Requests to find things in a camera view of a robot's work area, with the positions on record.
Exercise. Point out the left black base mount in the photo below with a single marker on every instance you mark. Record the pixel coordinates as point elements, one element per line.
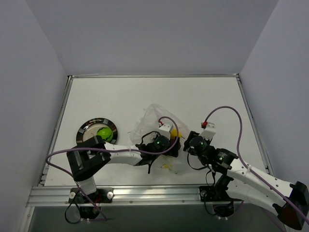
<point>102,195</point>

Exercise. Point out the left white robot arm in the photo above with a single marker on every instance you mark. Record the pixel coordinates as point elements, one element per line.
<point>95,153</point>

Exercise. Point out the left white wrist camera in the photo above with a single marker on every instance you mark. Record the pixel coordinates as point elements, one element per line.
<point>165,130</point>

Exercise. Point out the yellow fake lemon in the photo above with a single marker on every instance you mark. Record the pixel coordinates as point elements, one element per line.
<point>174,133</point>

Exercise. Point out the aluminium front rail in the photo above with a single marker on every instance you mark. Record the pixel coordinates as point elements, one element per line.
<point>150,195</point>

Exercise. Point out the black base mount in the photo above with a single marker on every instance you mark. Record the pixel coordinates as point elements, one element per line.
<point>208,193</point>
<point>102,195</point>

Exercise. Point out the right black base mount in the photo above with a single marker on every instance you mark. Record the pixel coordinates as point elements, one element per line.
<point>208,193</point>

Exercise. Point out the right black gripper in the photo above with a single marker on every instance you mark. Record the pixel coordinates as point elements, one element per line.
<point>188,141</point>

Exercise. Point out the clear plastic bag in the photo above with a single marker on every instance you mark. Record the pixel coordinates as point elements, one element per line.
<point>159,121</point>

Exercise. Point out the round plate with dark rim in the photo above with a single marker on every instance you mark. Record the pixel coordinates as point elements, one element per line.
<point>90,128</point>

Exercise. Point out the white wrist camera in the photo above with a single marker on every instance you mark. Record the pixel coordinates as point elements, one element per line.
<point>209,130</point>
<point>165,130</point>

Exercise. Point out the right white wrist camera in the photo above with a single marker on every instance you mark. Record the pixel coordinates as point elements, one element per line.
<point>209,130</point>

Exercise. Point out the green fake lime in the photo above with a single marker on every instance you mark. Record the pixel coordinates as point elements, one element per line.
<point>105,133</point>

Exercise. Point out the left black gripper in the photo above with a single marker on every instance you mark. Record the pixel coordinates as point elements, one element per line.
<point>175,147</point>

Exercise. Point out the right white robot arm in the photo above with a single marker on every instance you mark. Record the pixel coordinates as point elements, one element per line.
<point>241,181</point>

